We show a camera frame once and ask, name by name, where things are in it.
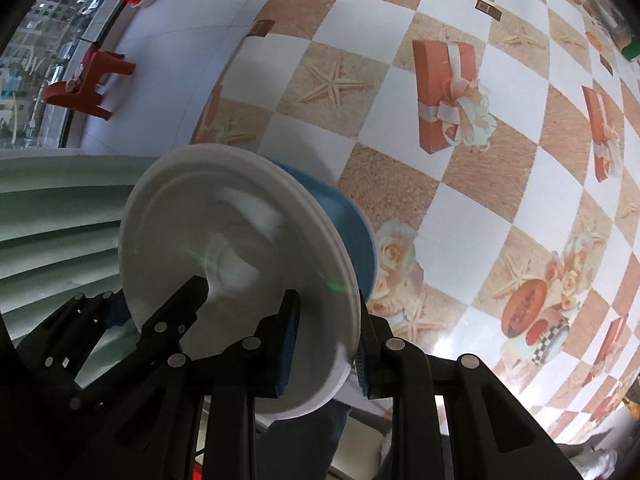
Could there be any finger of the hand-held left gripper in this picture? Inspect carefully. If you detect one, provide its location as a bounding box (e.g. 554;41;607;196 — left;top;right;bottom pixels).
69;276;211;412
19;290;129;387

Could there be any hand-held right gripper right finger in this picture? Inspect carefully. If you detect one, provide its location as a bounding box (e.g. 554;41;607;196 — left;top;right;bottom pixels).
352;304;584;480

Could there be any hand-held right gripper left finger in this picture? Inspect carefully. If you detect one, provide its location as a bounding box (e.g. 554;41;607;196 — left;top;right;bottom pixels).
95;289;302;480

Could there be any large white plate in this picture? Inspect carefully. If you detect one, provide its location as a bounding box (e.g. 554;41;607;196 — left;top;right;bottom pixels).
118;143;362;422

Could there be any blue plate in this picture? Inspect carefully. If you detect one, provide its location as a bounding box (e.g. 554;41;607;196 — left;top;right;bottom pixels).
265;156;379;307

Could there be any person's jeans leg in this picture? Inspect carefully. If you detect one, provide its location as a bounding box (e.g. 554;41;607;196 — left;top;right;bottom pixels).
256;400;353;480

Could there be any checkered printed tablecloth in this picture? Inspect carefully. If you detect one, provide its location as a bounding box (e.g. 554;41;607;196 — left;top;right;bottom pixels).
189;0;640;447

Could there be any red plastic stool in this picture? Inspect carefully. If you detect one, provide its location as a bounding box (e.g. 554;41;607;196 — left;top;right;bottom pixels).
41;46;137;121

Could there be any white crumpled bag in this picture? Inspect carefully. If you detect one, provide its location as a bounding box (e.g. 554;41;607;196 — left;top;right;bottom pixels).
565;439;632;480

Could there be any window with street view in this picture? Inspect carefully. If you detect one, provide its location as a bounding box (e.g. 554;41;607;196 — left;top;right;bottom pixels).
0;0;127;149

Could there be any green object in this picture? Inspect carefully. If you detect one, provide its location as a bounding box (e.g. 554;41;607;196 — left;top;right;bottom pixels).
620;25;640;62

